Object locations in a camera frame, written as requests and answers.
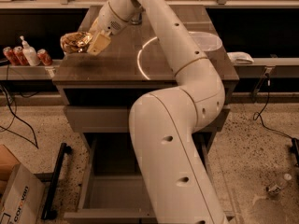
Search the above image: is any red soda can far left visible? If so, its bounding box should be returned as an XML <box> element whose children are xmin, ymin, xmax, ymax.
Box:
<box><xmin>3</xmin><ymin>47</ymin><xmax>20</xmax><ymax>65</ymax></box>

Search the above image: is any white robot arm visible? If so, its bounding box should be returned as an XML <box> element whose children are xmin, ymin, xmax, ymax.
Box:
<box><xmin>89</xmin><ymin>0</ymin><xmax>229</xmax><ymax>224</ymax></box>

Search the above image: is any blue silver energy drink can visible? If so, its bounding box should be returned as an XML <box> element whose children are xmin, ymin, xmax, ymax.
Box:
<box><xmin>130</xmin><ymin>7</ymin><xmax>143</xmax><ymax>25</ymax></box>

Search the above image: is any white pump bottle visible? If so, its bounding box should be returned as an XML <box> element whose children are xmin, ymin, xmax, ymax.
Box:
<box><xmin>20</xmin><ymin>35</ymin><xmax>40</xmax><ymax>66</ymax></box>

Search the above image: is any white bowl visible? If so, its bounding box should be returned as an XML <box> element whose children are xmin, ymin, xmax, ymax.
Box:
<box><xmin>190</xmin><ymin>32</ymin><xmax>222</xmax><ymax>51</ymax></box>

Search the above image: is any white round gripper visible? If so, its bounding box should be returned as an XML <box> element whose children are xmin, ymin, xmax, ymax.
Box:
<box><xmin>87</xmin><ymin>2</ymin><xmax>128</xmax><ymax>55</ymax></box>

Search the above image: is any orange gold can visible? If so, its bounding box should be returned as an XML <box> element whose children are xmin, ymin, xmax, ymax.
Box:
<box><xmin>60</xmin><ymin>32</ymin><xmax>93</xmax><ymax>54</ymax></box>

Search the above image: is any black floor cable left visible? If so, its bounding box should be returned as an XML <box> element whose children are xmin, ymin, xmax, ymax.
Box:
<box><xmin>0</xmin><ymin>64</ymin><xmax>40</xmax><ymax>149</ymax></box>

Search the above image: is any black floor cable right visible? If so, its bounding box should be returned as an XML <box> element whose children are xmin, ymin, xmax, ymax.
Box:
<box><xmin>252</xmin><ymin>73</ymin><xmax>299</xmax><ymax>166</ymax></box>

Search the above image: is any black metal bar stand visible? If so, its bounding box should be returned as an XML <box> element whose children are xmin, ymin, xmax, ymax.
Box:
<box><xmin>41</xmin><ymin>143</ymin><xmax>72</xmax><ymax>220</ymax></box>

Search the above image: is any black floor cable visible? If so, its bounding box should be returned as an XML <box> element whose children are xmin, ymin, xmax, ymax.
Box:
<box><xmin>0</xmin><ymin>64</ymin><xmax>40</xmax><ymax>149</ymax></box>
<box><xmin>252</xmin><ymin>73</ymin><xmax>299</xmax><ymax>166</ymax></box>

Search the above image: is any red soda can right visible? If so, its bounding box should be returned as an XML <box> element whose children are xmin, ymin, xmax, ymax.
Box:
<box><xmin>37</xmin><ymin>49</ymin><xmax>52</xmax><ymax>66</ymax></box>

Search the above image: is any open lower grey drawer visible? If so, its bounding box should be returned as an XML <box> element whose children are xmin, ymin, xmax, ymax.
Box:
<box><xmin>64</xmin><ymin>132</ymin><xmax>235</xmax><ymax>224</ymax></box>

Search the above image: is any closed grey drawer with handle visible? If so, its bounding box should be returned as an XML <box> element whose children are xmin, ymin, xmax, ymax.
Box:
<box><xmin>64</xmin><ymin>105</ymin><xmax>232</xmax><ymax>133</ymax></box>

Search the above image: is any clear plastic bottle on floor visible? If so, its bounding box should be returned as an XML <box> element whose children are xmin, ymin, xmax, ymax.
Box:
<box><xmin>266</xmin><ymin>173</ymin><xmax>292</xmax><ymax>196</ymax></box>

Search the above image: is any cardboard box with print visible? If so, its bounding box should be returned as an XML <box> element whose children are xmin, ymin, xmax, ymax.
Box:
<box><xmin>0</xmin><ymin>145</ymin><xmax>45</xmax><ymax>224</ymax></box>

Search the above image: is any red soda can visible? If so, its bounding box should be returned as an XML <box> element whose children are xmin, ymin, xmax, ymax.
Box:
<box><xmin>3</xmin><ymin>47</ymin><xmax>20</xmax><ymax>65</ymax></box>
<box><xmin>37</xmin><ymin>49</ymin><xmax>52</xmax><ymax>66</ymax></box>
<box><xmin>13</xmin><ymin>46</ymin><xmax>28</xmax><ymax>65</ymax></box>

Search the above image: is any white folded cloth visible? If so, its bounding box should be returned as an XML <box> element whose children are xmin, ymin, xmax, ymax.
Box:
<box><xmin>227</xmin><ymin>51</ymin><xmax>254</xmax><ymax>64</ymax></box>

